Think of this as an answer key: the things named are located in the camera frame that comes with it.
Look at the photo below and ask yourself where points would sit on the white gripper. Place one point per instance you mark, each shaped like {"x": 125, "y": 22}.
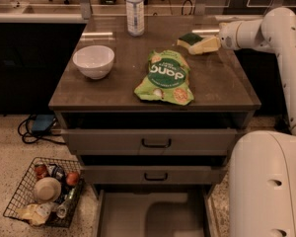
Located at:
{"x": 227, "y": 37}

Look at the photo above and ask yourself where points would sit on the yellow crumpled bag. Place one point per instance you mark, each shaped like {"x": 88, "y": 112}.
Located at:
{"x": 35, "y": 214}

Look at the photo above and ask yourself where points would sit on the green snack bag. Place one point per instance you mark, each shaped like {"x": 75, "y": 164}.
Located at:
{"x": 167, "y": 79}

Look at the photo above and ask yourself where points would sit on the middle drawer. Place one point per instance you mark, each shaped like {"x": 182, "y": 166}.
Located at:
{"x": 153, "y": 175}

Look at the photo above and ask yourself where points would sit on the beige round lid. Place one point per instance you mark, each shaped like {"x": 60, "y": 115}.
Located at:
{"x": 47, "y": 190}

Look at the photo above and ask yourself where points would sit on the white ceramic bowl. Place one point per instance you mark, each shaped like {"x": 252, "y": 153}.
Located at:
{"x": 94, "y": 61}

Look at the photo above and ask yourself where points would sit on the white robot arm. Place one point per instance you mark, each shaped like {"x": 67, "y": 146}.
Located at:
{"x": 262, "y": 170}

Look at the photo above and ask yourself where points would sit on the top drawer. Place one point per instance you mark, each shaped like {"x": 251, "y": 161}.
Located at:
{"x": 148, "y": 142}

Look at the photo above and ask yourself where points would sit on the glass bottle in basket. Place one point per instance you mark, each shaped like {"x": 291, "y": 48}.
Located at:
{"x": 63, "y": 209}

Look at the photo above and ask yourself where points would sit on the green and yellow sponge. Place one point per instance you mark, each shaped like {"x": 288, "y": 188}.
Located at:
{"x": 188, "y": 40}

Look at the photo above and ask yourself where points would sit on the drawer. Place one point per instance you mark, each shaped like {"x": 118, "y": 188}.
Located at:
{"x": 148, "y": 142}
{"x": 183, "y": 214}
{"x": 153, "y": 175}

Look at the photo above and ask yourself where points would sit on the grey drawer cabinet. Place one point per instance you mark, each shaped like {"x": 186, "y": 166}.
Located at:
{"x": 223, "y": 98}

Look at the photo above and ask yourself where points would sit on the red can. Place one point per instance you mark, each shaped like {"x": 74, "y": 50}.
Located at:
{"x": 41, "y": 170}

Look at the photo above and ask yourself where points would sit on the black wire basket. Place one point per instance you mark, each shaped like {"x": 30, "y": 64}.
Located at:
{"x": 24, "y": 194}

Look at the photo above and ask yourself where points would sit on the blue power box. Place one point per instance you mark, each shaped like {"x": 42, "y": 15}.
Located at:
{"x": 42, "y": 123}

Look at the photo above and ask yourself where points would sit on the red apple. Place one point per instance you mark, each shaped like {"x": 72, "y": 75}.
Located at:
{"x": 72, "y": 179}

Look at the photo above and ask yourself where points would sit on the bottom drawer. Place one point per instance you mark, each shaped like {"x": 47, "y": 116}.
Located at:
{"x": 183, "y": 214}

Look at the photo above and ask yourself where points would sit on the clear plastic water bottle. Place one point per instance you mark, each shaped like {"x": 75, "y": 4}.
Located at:
{"x": 135, "y": 17}

